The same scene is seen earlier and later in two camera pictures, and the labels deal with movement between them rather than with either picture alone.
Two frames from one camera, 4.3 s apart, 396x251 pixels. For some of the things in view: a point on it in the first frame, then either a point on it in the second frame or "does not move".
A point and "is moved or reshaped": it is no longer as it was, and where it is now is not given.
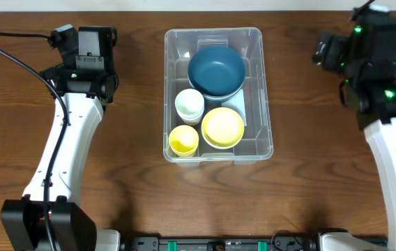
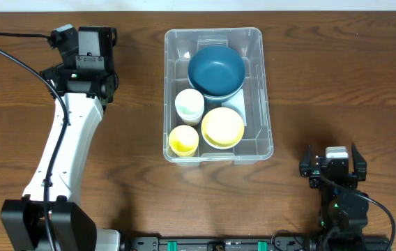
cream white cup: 189,104 does not move
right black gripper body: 324,51 → 311,168
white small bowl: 219,148 is moved or reshaped
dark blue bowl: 217,72 does not move
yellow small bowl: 222,127 does not move
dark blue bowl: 217,89 does not move
